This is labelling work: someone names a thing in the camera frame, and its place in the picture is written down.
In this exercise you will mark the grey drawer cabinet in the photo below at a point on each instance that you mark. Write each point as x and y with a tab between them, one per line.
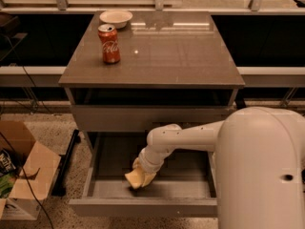
169	59

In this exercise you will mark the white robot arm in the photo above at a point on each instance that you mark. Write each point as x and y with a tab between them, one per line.
258	164

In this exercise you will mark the closed grey top drawer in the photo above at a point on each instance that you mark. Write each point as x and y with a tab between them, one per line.
136	119

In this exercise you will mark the green snack packet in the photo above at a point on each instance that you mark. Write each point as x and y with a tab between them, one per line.
7	174

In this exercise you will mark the black floor bar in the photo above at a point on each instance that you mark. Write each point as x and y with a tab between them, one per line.
59	189

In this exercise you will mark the cardboard box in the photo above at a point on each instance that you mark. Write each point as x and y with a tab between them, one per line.
36	167

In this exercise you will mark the open grey middle drawer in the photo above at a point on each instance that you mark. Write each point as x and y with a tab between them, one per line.
184	186

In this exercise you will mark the white bowl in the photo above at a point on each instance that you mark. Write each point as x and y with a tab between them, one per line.
118	18

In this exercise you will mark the red cola can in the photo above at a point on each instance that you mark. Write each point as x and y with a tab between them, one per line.
108	37

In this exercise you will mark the yellow sponge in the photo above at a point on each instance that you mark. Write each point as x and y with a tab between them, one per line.
135	178

